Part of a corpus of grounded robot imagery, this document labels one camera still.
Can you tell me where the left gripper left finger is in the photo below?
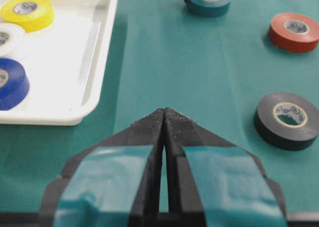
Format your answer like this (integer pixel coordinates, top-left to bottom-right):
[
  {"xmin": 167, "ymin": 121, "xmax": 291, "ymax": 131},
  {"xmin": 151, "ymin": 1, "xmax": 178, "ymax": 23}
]
[{"xmin": 39, "ymin": 109, "xmax": 164, "ymax": 227}]

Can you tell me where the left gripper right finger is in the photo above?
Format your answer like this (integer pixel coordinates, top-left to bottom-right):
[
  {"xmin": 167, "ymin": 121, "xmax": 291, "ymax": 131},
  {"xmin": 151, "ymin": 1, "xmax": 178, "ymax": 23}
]
[{"xmin": 164, "ymin": 108, "xmax": 287, "ymax": 227}]

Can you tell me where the teal green tape roll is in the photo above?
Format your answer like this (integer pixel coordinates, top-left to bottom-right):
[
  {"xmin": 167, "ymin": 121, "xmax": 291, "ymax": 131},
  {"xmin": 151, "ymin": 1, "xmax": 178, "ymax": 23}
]
[{"xmin": 187, "ymin": 0, "xmax": 231, "ymax": 17}]

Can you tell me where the blue tape roll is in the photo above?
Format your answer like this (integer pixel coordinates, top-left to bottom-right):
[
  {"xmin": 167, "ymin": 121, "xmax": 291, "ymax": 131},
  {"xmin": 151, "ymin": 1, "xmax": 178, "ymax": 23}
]
[{"xmin": 0, "ymin": 58, "xmax": 30, "ymax": 111}]

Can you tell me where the yellow tape roll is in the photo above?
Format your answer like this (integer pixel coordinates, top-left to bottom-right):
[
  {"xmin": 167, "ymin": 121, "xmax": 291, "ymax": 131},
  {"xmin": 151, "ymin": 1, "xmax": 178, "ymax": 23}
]
[{"xmin": 0, "ymin": 0, "xmax": 54, "ymax": 32}]

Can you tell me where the white tape roll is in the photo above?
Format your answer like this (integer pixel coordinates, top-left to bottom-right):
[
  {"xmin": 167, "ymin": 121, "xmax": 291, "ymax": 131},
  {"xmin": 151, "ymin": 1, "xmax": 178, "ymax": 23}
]
[{"xmin": 0, "ymin": 23, "xmax": 27, "ymax": 61}]

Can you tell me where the black tape roll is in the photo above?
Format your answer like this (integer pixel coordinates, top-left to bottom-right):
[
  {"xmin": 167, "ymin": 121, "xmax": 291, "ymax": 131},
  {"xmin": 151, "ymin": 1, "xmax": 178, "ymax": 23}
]
[{"xmin": 254, "ymin": 92, "xmax": 319, "ymax": 151}]

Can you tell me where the orange red tape roll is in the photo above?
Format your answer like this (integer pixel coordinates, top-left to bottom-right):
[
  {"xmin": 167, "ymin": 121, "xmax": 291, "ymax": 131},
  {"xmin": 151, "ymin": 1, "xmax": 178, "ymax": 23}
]
[{"xmin": 268, "ymin": 13, "xmax": 319, "ymax": 53}]

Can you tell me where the white plastic tray case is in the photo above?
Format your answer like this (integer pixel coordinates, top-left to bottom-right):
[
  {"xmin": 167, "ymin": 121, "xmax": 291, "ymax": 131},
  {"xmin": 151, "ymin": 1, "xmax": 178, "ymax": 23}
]
[{"xmin": 0, "ymin": 0, "xmax": 118, "ymax": 125}]

